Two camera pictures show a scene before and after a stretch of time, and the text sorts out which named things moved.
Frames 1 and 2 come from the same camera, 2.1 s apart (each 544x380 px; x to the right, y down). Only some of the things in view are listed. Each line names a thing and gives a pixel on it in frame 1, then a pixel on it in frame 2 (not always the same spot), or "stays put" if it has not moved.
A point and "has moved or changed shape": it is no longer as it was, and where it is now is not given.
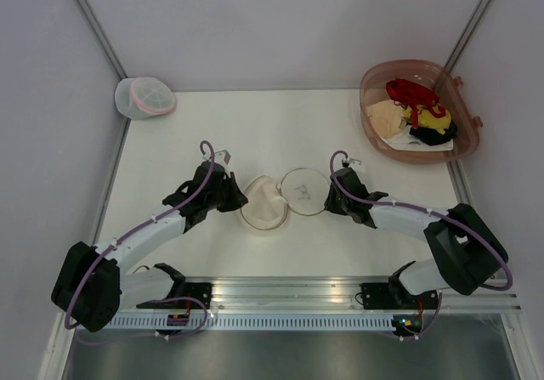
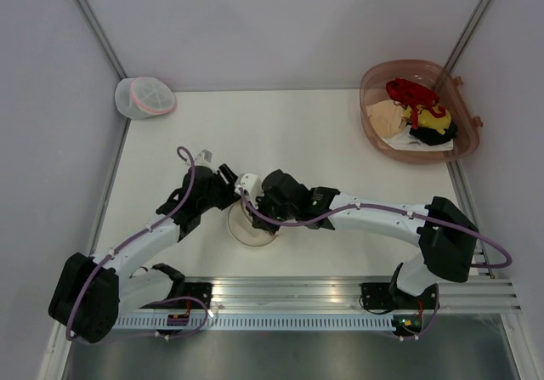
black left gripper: (237, 199) stays put
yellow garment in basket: (427, 119) stays put
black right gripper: (331, 203) → (262, 221)
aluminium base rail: (332, 295) stays put
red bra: (415, 97) stays put
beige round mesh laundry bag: (265, 202) has moved or changed shape
